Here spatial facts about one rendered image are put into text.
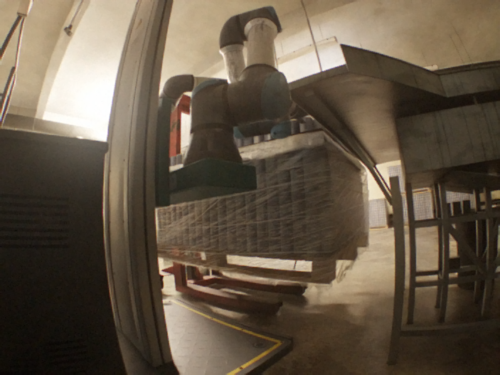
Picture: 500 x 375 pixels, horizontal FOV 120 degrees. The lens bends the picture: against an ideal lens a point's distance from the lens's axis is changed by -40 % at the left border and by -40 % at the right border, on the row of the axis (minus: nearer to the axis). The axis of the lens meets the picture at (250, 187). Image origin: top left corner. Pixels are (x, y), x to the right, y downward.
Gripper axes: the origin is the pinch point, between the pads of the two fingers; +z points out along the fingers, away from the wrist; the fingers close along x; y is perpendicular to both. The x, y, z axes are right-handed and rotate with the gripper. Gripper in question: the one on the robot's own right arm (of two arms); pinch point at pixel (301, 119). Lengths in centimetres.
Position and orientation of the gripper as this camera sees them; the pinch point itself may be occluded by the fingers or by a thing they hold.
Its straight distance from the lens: 113.3
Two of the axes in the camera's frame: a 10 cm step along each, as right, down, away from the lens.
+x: 8.4, -0.9, -5.3
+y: 0.4, 9.9, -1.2
